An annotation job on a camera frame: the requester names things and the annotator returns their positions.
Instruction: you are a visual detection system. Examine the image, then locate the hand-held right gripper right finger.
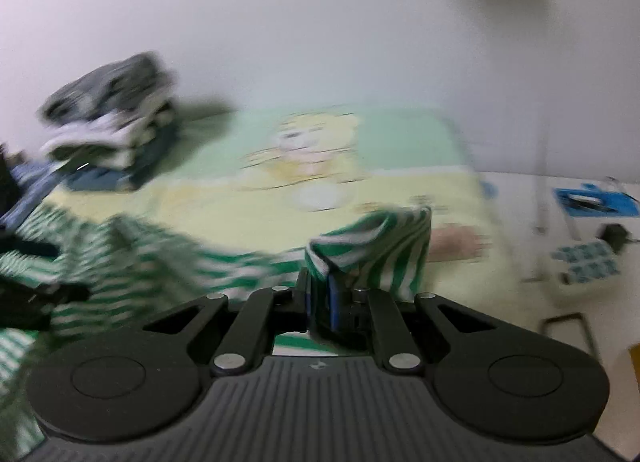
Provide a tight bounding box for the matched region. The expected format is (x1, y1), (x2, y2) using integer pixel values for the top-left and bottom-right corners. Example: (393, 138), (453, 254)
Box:
(327, 274), (496, 372)

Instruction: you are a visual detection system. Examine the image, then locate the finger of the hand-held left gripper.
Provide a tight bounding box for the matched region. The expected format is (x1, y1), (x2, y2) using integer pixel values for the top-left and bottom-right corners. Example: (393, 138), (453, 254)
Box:
(0, 233), (61, 259)

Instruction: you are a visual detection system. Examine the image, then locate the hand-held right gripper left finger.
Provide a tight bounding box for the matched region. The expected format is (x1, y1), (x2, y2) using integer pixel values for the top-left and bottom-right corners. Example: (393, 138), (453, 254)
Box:
(142, 268), (313, 376)

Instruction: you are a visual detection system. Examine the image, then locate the green white striped shirt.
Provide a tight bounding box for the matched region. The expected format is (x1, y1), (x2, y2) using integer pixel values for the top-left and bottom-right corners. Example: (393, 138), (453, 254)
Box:
(0, 204), (433, 448)

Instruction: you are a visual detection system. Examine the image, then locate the blue folded garment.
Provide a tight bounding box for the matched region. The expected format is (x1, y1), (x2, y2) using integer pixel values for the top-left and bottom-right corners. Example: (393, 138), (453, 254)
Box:
(65, 137), (173, 193)

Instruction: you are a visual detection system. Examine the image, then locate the printed yellow green blanket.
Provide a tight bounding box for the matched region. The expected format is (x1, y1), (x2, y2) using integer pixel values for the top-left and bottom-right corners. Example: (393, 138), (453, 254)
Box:
(0, 104), (556, 358)

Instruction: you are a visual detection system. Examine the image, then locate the grey knitted folded sweater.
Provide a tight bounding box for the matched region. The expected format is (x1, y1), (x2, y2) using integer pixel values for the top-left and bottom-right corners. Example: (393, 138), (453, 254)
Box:
(40, 52), (177, 125)

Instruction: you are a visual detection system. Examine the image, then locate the white desk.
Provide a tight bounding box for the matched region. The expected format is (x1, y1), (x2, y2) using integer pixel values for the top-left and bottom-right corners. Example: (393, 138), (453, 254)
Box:
(472, 171), (640, 448)

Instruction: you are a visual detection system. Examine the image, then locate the white blue power strip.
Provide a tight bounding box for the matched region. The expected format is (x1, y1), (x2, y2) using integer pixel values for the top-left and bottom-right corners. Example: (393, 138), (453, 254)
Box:
(549, 238), (622, 299)

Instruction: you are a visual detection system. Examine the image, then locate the blue desk mat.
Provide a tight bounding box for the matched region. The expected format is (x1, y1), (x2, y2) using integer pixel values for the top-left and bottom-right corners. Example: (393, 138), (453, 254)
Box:
(554, 183), (640, 219)

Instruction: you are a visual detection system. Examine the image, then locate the black power adapter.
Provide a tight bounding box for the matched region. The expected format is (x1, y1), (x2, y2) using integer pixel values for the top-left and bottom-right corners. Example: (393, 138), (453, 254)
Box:
(599, 223), (635, 251)

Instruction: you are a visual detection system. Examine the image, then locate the black desk bracket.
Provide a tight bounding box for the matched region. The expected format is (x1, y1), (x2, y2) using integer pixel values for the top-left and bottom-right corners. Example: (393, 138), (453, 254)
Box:
(539, 312), (602, 364)

